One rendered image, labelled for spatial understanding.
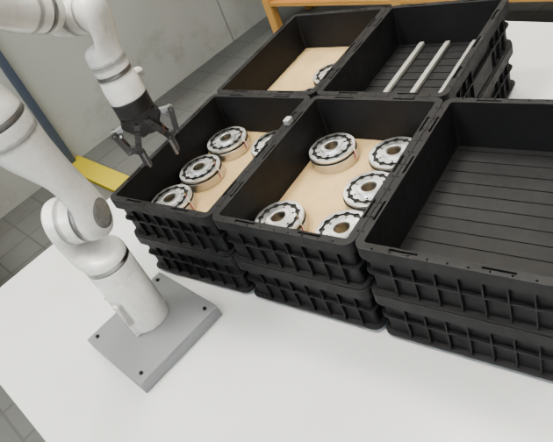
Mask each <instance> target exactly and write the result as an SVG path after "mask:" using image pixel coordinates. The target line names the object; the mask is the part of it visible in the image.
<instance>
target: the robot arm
mask: <svg viewBox="0 0 553 442"><path fill-rule="evenodd" d="M0 31H4V32H11V33H20V34H50V35H54V36H57V37H64V38H71V37H78V36H82V35H86V34H90V35H91V36H92V38H93V41H94V44H93V45H92V46H90V47H89V48H88V49H87V50H86V52H85V60H86V61H87V64H88V65H89V67H90V69H91V71H92V73H93V74H94V76H95V77H96V78H97V81H98V83H99V84H100V87H101V89H102V91H103V92H104V95H105V97H106V98H107V100H108V102H109V103H110V105H111V107H112V108H113V110H114V111H115V113H116V115H117V116H118V119H119V120H120V127H118V128H117V129H111V138H112V139H113V140H114V141H115V142H116V143H117V144H118V145H119V146H120V147H121V148H122V149H123V150H124V151H125V152H126V154H127V155H129V156H131V155H133V154H138V155H139V156H140V158H141V160H142V161H143V163H144V165H146V166H149V167H152V166H153V164H152V161H151V160H150V159H149V157H148V155H147V153H146V151H145V150H144V148H142V144H141V137H142V138H144V137H146V136H147V135H148V134H149V133H153V132H156V131H158V132H159V133H160V134H162V135H163V136H165V137H166V138H167V139H168V141H169V143H170V145H171V147H172V149H173V150H174V152H175V154H176V155H177V154H179V152H178V151H179V150H180V147H179V145H178V143H177V142H176V139H175V135H176V134H177V133H179V132H180V129H179V126H178V123H177V120H176V114H175V111H174V108H173V105H172V103H167V104H166V105H165V106H162V107H158V106H157V105H155V104H154V102H153V100H152V98H151V97H150V95H149V94H148V92H147V89H146V88H145V86H144V84H143V82H142V80H141V79H142V78H143V77H144V76H145V73H144V71H143V69H142V68H141V67H135V68H133V66H132V65H131V63H130V61H129V60H128V58H127V56H126V54H125V52H124V50H123V49H122V47H121V45H120V41H119V35H118V32H117V28H116V25H115V21H114V17H113V14H112V11H111V6H110V5H109V4H108V2H107V1H106V0H0ZM161 113H164V114H165V116H166V117H169V118H170V121H171V124H172V127H171V128H170V129H169V128H168V127H167V126H165V125H164V124H163V123H162V122H161V121H160V117H161ZM123 131H125V132H128V133H131V134H132V135H134V141H135V146H130V145H129V143H128V142H127V141H126V140H125V139H124V133H123ZM0 167H2V168H4V169H6V170H8V171H10V172H12V173H13V174H15V175H19V176H21V177H23V178H25V179H26V180H29V181H31V182H34V183H36V184H38V185H40V186H41V187H43V188H45V189H47V190H48V191H50V192H51V193H52V194H54V195H55V196H56V197H54V198H51V199H49V200H48V201H47V202H45V204H44V205H43V207H42V210H41V214H40V215H41V223H42V226H43V229H44V231H45V233H46V235H47V236H48V238H49V239H50V240H51V242H52V243H53V244H54V245H55V247H56V248H57V249H58V250H59V251H60V252H61V253H62V254H63V255H64V256H65V257H66V259H67V260H68V261H69V262H70V263H71V264H72V265H73V266H74V267H75V268H76V269H78V270H80V271H82V272H84V273H85V274H86V275H87V276H88V277H89V278H90V280H91V281H92V282H93V284H94V285H95V286H96V287H97V289H98V290H99V291H100V292H101V294H102V295H103V297H104V300H106V301H107V302H108V304H109V305H110V306H111V307H112V308H113V310H115V311H116V313H117V314H118V315H119V317H120V318H121V319H122V320H123V321H124V323H125V324H126V325H127V326H128V328H129V329H130V330H131V331H132V332H133V335H135V336H136V337H139V336H140V335H141V334H143V333H146V332H150V331H152V330H153V329H155V328H156V327H158V326H159V325H160V324H161V323H162V322H163V321H164V319H165V318H166V316H167V315H168V311H169V306H168V304H167V302H166V301H165V299H164V298H163V296H162V295H161V293H160V292H159V290H158V289H157V288H156V286H155V285H154V284H153V283H152V281H151V280H150V278H149V277H148V276H147V274H146V272H145V271H144V270H143V268H142V267H141V265H140V264H139V262H138V261H137V260H136V259H135V257H134V256H133V254H132V253H131V251H130V250H129V249H128V247H127V246H126V244H125V243H124V241H123V240H122V239H121V238H119V237H117V236H114V235H110V234H109V233H110V232H111V230H112V227H113V216H112V213H111V208H110V206H109V204H108V203H107V202H106V200H105V199H104V197H103V196H102V195H101V193H100V192H99V191H98V190H97V189H96V188H95V187H94V186H93V185H92V184H91V183H90V182H89V181H88V180H87V179H86V178H85V177H84V176H83V175H82V174H81V173H80V172H79V171H78V170H77V169H76V168H75V167H74V166H73V164H72V163H71V162H70V161H69V160H68V159H67V158H66V157H65V155H64V154H63V153H62V152H61V151H60V149H59V148H58V147H57V146H56V145H55V143H54V142H53V141H52V140H51V139H50V138H49V137H48V136H47V134H46V133H45V132H44V130H43V129H42V128H41V126H40V125H39V123H38V122H37V120H36V119H35V118H34V117H33V115H32V114H31V113H30V111H29V110H28V109H27V108H26V107H25V106H24V105H23V103H22V102H21V101H20V100H19V99H18V97H17V96H15V95H14V94H13V93H12V92H11V91H10V90H9V89H7V88H6V87H4V85H2V84H1V83H0Z"/></svg>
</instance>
